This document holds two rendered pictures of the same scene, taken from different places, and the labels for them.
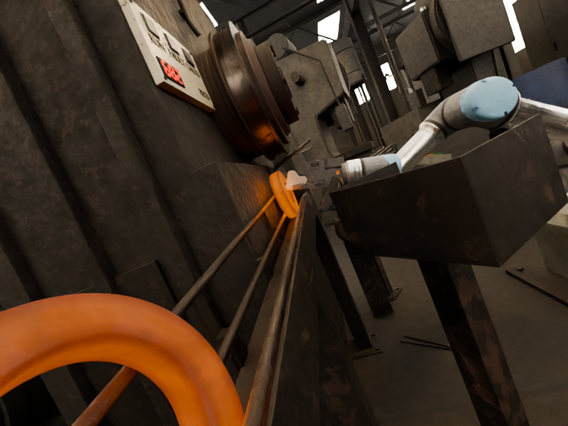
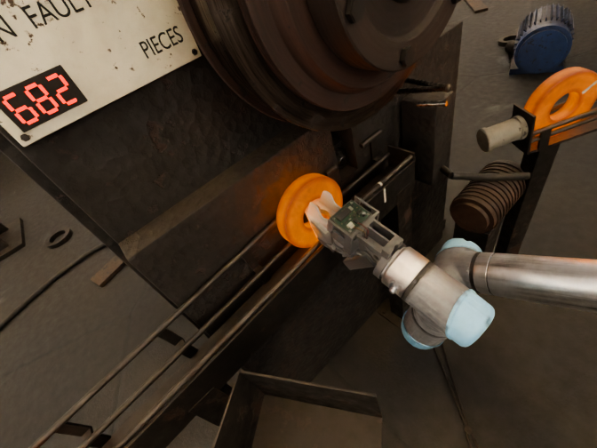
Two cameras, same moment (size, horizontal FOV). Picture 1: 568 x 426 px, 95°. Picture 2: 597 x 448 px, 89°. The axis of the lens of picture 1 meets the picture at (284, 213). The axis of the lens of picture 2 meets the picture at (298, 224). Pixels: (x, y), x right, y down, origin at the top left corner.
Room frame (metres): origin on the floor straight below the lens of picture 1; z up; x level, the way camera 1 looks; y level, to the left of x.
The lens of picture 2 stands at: (0.52, -0.37, 1.16)
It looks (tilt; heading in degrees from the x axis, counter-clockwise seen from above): 43 degrees down; 52
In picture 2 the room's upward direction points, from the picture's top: 21 degrees counter-clockwise
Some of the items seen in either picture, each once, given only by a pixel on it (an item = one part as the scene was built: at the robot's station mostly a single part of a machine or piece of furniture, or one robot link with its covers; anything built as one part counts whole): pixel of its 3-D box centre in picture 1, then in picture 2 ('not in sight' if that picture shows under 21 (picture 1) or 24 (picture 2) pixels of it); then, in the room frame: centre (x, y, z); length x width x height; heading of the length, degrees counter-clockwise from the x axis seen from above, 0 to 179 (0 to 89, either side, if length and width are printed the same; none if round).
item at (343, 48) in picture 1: (362, 108); not in sight; (9.20, -3.92, 2.25); 0.92 x 0.92 x 4.50
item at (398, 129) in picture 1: (417, 144); not in sight; (4.65, -2.69, 0.55); 1.10 x 0.53 x 1.10; 9
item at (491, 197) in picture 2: (362, 260); (478, 240); (1.29, -0.27, 0.27); 0.22 x 0.13 x 0.53; 169
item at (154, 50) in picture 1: (177, 65); (68, 20); (0.69, 0.10, 1.15); 0.26 x 0.02 x 0.18; 169
